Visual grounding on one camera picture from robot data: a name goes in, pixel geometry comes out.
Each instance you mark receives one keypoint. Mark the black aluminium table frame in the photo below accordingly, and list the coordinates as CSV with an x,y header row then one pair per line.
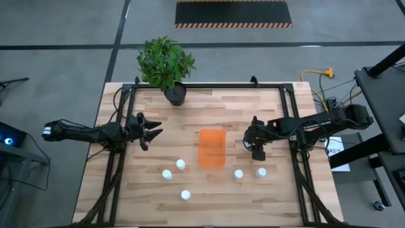
x,y
221,85

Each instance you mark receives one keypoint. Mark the black plant pot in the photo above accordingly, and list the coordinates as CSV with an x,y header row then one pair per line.
x,y
175,95

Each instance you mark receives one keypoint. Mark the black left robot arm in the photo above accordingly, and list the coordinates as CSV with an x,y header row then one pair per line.
x,y
82,133

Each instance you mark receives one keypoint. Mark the black tripod leg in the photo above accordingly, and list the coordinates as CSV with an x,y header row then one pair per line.
x,y
14,82

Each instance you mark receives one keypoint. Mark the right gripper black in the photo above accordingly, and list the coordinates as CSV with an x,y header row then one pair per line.
x,y
259,136

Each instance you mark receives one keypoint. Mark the black side table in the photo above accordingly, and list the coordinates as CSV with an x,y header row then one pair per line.
x,y
383,104

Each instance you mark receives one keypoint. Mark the black power strip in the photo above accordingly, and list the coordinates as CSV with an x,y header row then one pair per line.
x,y
331,103

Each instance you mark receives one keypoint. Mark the black device with blue light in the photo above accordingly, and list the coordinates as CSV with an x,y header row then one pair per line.
x,y
11,134

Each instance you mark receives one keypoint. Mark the black caster wheel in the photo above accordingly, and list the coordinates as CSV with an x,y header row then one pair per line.
x,y
378,205

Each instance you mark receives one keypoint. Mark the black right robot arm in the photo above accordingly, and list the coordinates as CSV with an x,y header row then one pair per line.
x,y
316,122

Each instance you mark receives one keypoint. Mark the black hazard-striped floor mat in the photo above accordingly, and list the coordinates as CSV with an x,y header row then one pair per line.
x,y
232,12

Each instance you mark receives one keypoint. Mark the grey metal cart frame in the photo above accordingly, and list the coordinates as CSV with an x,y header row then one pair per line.
x,y
22,155

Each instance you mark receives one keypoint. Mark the black slanted pole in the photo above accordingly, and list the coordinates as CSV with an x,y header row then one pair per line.
x,y
387,61

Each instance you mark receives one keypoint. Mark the white paper sheet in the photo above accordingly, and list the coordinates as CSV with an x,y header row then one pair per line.
x,y
338,149

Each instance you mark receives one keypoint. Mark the orange translucent plastic basket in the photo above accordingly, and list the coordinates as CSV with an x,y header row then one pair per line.
x,y
212,148

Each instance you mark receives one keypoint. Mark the green leafy plant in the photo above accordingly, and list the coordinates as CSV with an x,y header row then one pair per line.
x,y
163,61

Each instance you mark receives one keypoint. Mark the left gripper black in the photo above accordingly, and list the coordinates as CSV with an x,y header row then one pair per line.
x,y
137,126

